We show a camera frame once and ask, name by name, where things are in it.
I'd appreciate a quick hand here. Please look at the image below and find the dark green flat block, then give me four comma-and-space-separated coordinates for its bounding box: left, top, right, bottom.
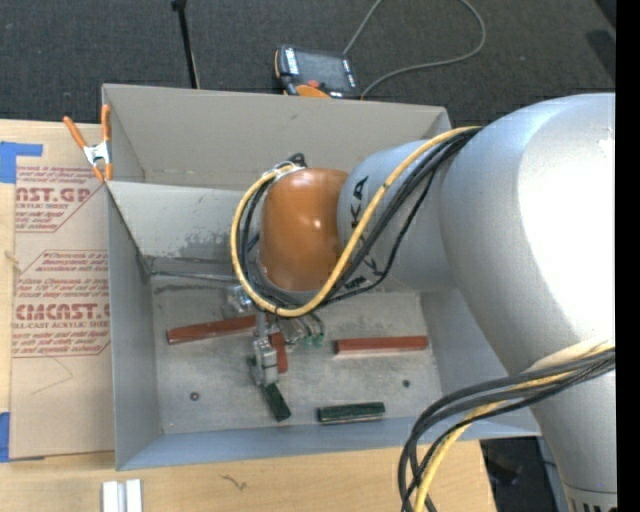
246, 355, 293, 424
316, 401, 387, 426

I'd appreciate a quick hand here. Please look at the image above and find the grey metal bin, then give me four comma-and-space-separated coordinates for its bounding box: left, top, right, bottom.
101, 83, 542, 472

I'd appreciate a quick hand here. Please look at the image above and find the brown cardboard board red print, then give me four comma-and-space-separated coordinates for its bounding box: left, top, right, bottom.
0, 118, 117, 464

